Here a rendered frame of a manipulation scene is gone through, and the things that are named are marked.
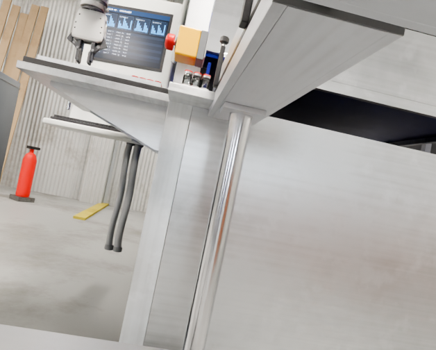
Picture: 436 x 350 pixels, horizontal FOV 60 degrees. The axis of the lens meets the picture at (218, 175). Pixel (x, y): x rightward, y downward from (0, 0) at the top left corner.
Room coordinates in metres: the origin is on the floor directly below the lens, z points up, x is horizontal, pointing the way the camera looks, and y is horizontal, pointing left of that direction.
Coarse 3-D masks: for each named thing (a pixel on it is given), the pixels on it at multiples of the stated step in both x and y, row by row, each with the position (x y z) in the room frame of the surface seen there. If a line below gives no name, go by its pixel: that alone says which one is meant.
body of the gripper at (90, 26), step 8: (80, 8) 1.21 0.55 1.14; (88, 8) 1.21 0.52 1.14; (96, 8) 1.20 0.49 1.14; (80, 16) 1.21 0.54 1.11; (88, 16) 1.21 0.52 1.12; (96, 16) 1.21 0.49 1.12; (104, 16) 1.22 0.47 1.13; (80, 24) 1.21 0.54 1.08; (88, 24) 1.21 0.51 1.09; (96, 24) 1.21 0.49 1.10; (104, 24) 1.23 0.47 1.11; (72, 32) 1.21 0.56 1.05; (80, 32) 1.21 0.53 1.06; (88, 32) 1.21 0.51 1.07; (96, 32) 1.21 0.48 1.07; (104, 32) 1.23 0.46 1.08; (88, 40) 1.22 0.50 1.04; (96, 40) 1.22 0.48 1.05
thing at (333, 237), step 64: (192, 128) 1.00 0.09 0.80; (256, 128) 1.02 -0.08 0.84; (320, 128) 1.04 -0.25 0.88; (192, 192) 1.00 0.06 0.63; (256, 192) 1.02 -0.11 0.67; (320, 192) 1.04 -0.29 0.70; (384, 192) 1.06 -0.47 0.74; (192, 256) 1.01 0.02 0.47; (256, 256) 1.03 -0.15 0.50; (320, 256) 1.05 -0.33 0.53; (384, 256) 1.07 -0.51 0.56; (256, 320) 1.03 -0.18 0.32; (320, 320) 1.05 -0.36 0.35; (384, 320) 1.07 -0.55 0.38
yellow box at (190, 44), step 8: (184, 32) 0.90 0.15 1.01; (192, 32) 0.90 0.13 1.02; (200, 32) 0.91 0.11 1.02; (208, 32) 0.91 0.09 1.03; (176, 40) 0.92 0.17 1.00; (184, 40) 0.90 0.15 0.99; (192, 40) 0.90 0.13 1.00; (200, 40) 0.91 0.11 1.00; (176, 48) 0.90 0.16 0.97; (184, 48) 0.90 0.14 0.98; (192, 48) 0.90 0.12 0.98; (200, 48) 0.91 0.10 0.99; (176, 56) 0.92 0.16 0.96; (184, 56) 0.91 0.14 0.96; (192, 56) 0.90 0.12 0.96; (200, 56) 0.91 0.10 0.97; (192, 64) 0.96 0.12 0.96; (200, 64) 0.95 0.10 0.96
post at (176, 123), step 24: (192, 0) 0.99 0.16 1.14; (192, 24) 0.99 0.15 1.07; (168, 120) 0.99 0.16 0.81; (168, 144) 0.99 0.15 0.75; (168, 168) 0.99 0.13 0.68; (168, 192) 1.00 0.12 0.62; (168, 216) 1.00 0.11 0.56; (144, 240) 0.99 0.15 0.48; (144, 264) 0.99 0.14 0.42; (144, 288) 0.99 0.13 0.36; (144, 312) 1.00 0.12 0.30; (120, 336) 0.99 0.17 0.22; (144, 336) 1.00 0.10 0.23
